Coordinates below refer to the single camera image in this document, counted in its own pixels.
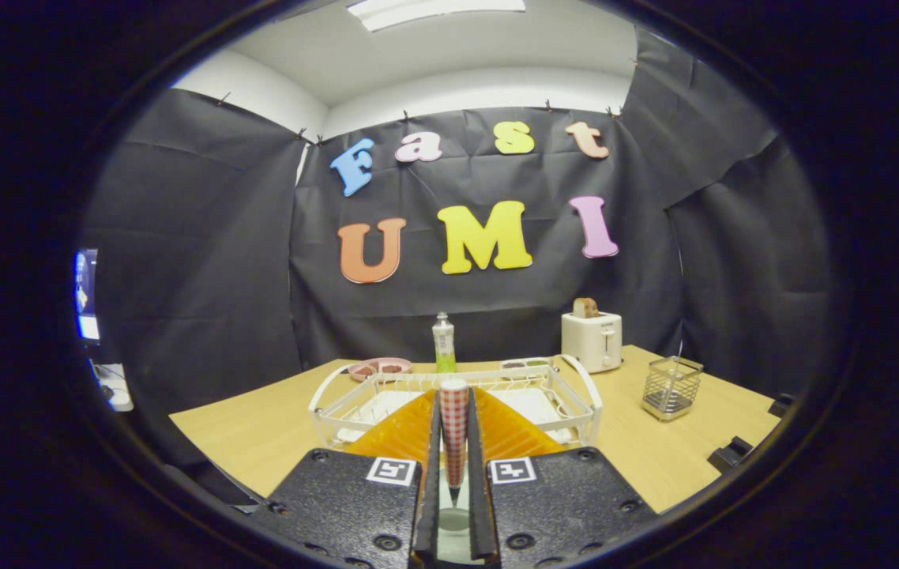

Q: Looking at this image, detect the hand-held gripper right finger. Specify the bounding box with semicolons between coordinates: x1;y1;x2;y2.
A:
467;386;660;569

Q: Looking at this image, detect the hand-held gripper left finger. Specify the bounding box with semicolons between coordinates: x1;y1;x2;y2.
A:
266;389;442;569

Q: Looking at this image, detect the white wire dish rack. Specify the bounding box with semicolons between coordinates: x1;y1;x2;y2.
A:
307;356;604;451

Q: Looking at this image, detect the pink checked handle spoon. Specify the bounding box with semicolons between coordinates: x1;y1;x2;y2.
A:
438;379;472;507

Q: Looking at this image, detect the metal wire basket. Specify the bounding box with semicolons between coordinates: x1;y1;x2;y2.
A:
641;356;705;422

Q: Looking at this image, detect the pink plate with food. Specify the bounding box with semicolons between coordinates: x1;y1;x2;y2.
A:
348;357;412;382

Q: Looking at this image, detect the green dish soap bottle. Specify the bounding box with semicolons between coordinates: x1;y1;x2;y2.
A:
432;311;458;374

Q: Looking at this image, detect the white toaster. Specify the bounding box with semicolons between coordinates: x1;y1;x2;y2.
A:
561;311;624;374

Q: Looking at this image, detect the white object beside monitor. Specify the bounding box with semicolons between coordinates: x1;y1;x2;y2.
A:
90;360;134;413

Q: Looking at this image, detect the black backdrop cloth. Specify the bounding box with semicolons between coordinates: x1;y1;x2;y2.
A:
82;28;833;443

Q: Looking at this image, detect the computer monitor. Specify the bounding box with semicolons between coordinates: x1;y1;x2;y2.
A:
74;249;100;342

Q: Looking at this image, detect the ceiling light panel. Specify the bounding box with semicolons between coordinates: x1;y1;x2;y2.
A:
347;0;527;32

